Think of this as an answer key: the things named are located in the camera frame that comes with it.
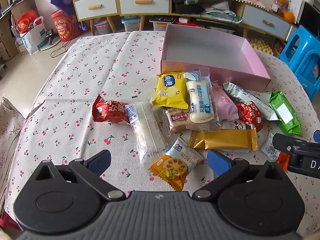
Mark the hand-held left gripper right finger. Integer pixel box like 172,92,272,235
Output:
192,150,288,200

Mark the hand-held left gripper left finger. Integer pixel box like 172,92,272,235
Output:
32,149,127,202

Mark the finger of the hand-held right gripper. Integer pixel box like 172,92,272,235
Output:
272,133,320,153

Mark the orange and white snack packet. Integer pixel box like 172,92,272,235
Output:
260,132,290,172

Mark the green snack packet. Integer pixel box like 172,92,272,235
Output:
269,90,302,136

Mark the red snack packet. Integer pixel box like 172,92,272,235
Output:
235,101,264,133
92,95,131,125

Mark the lotus root print snack packet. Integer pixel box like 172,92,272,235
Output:
149,137,204,192

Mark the clear long wafer packet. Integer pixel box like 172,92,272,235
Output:
124,100,170,165

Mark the brown cracker packet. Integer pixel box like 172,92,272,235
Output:
165,107,192,133

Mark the white and blue bun packet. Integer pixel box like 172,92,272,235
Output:
183,68,222,131

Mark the pink cardboard box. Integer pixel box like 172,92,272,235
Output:
160,24,272,93

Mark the gold snack packet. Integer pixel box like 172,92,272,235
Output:
188,127,258,151

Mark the white cartoon face snack packet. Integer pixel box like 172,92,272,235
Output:
221,119,250,130

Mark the silver snack packet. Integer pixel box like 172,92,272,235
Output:
222,82,279,121

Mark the pink snack packet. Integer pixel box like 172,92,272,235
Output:
211,81,239,121

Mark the cherry print tablecloth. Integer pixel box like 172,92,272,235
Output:
5,31,320,235

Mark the yellow snack packet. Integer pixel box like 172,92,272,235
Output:
152,73,189,110

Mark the blue plastic stool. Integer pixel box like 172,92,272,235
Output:
279,25,320,99

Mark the beige floral cloth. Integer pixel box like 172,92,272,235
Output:
0,95,25,213

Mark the yellow egg tray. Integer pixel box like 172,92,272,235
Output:
249,37,274,55

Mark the white cabinet drawer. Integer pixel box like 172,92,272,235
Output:
118,0,170,15
241,4,293,40
74,0,118,20

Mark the black monitor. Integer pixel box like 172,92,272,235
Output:
297,1,320,29

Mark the clear storage box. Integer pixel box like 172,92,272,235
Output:
152,20,173,32
94,19,113,34
122,17,140,32

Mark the white shopping bag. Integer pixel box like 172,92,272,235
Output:
16,16,48,55

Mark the red round gift bag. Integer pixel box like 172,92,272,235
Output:
51,10,82,42

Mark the pile of papers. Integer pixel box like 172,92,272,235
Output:
202,1,243,23

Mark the wooden media cabinet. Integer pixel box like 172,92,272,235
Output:
68,0,299,42

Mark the red plastic bag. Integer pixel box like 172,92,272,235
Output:
16,10,39,34

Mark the black box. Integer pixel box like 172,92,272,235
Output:
172,0,203,14

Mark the wooden side shelf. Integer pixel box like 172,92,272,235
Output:
0,0,34,63

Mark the black floor cable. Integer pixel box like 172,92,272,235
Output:
51,39,75,58

